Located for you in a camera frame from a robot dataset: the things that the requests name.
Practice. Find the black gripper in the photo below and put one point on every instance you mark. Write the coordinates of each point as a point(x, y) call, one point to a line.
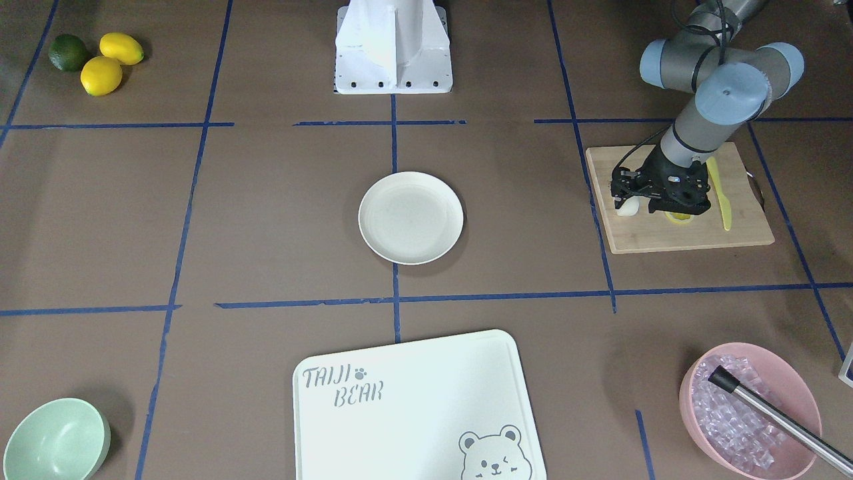
point(656, 168)

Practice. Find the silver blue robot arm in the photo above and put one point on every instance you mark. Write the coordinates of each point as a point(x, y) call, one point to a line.
point(729, 87)

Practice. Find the cream bear tray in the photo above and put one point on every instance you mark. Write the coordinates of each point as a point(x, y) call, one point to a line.
point(454, 407)

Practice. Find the lemon slice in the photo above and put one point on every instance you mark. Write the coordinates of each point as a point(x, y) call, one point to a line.
point(678, 218)

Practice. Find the wooden cutting board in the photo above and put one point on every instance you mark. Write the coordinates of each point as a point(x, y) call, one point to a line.
point(646, 232)

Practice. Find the yellow plastic knife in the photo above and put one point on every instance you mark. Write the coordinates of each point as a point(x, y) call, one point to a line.
point(722, 199)

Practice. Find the cup drying rack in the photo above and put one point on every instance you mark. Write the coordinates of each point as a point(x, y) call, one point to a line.
point(845, 372)

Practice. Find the pink bowl with ice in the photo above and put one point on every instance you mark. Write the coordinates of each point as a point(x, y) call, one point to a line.
point(734, 434)

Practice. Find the white round plate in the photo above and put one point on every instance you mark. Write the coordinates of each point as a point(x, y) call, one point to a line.
point(410, 218)

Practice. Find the metal scoop black tip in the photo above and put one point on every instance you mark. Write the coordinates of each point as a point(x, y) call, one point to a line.
point(726, 381)

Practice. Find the yellow lemon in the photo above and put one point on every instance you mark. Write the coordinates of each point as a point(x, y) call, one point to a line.
point(121, 47)
point(101, 76)

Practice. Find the green lime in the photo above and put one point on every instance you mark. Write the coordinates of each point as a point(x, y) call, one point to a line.
point(68, 53)

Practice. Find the green bowl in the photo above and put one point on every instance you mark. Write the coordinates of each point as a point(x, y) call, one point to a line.
point(66, 438)

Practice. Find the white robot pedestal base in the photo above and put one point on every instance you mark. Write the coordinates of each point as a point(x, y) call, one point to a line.
point(392, 47)

